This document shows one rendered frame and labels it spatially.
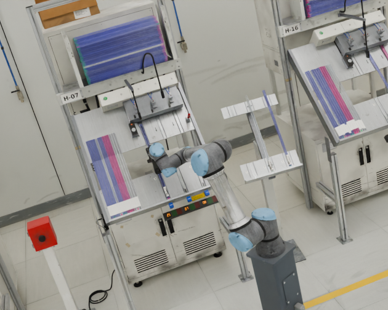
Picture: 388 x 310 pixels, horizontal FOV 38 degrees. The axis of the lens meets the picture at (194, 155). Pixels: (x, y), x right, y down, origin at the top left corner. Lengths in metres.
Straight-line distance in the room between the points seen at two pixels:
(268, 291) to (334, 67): 1.55
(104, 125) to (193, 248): 1.03
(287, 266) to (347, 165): 1.27
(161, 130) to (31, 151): 1.94
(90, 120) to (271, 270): 1.42
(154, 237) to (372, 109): 1.60
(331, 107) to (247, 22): 1.83
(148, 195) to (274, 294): 0.90
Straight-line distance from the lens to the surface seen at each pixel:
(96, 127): 3.42
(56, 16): 3.65
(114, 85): 3.44
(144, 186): 3.26
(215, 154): 2.63
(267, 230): 2.76
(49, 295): 4.15
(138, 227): 3.61
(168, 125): 3.40
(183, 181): 3.26
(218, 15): 5.09
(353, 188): 4.09
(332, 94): 3.64
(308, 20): 3.76
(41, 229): 3.32
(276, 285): 2.91
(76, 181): 5.21
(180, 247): 3.75
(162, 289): 3.78
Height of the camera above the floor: 2.21
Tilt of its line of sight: 24 degrees down
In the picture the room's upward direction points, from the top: 14 degrees counter-clockwise
